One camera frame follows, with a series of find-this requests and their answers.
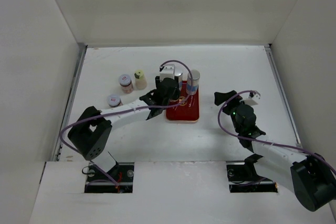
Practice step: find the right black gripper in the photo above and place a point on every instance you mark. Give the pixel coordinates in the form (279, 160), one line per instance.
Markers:
(218, 96)

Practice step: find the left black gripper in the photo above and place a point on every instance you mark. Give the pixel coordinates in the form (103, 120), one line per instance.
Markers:
(175, 95)

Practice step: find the tall jar blue label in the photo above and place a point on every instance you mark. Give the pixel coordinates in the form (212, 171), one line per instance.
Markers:
(192, 82)
(178, 73)

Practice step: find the pink cap bottle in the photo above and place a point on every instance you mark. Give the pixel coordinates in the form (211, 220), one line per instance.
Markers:
(175, 101)

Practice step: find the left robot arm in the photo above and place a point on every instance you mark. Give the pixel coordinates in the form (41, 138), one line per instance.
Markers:
(91, 132)

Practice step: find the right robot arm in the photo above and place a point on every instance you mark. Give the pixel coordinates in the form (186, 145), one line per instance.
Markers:
(306, 174)

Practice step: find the yellow cap bottle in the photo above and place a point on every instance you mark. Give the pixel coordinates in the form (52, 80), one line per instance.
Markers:
(140, 80)

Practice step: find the red lacquer tray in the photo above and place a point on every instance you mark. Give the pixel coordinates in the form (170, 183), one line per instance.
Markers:
(186, 112)

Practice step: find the short jar white lid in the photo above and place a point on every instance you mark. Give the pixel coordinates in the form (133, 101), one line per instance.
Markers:
(114, 100)
(125, 82)

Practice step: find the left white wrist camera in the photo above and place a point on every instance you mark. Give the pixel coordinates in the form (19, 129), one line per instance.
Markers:
(167, 71)

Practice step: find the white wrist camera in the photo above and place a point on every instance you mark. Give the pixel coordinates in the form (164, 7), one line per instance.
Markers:
(253, 99)
(167, 71)

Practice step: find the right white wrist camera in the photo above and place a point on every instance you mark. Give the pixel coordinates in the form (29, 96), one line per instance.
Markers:
(253, 99)

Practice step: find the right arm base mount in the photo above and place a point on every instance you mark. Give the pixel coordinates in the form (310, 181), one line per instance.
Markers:
(242, 177)

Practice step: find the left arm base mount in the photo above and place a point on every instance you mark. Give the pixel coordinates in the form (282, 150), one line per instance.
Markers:
(120, 180)

